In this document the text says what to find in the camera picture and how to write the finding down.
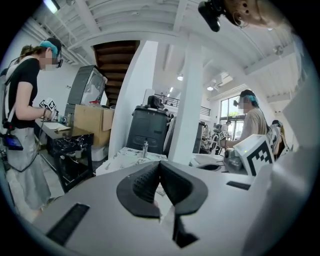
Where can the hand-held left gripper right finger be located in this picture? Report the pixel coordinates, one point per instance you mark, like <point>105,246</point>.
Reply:
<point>185,192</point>

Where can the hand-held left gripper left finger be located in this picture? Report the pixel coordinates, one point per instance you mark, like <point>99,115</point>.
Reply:
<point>140,190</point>

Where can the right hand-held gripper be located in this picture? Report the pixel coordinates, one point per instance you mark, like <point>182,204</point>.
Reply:
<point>252,147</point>

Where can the white marble sink counter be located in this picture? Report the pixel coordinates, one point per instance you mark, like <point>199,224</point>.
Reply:
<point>130,157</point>

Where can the patterned chair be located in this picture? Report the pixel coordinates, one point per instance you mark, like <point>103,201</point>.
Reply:
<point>276,140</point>

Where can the glass door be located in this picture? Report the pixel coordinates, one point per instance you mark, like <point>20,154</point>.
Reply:
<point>232,117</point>

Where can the metal faucet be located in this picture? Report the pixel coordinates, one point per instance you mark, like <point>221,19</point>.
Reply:
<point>145,150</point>

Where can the round ceiling lamp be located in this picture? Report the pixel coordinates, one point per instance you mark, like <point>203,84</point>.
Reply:
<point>180,77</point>
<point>210,88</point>

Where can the white pillar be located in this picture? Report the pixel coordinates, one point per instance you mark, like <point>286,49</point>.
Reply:
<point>190,100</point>

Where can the black marble table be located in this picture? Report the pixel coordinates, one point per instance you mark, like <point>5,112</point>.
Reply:
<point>72,140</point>

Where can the brown cardboard box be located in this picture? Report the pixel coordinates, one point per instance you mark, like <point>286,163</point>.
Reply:
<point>90,122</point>

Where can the black bag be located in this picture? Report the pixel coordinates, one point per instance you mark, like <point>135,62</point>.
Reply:
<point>155,102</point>

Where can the black metal railing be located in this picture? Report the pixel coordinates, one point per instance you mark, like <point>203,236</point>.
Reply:
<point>170,100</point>

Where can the beige paper sheet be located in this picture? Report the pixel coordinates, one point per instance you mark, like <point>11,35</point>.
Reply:
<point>58,126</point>

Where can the brown wooden staircase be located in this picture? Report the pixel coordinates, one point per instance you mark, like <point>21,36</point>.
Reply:
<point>115,62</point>

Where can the long ceiling light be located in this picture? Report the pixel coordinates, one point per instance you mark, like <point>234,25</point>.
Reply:
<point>52,6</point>

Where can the black head-mounted camera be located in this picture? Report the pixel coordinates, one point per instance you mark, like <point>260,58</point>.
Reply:
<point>211,13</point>

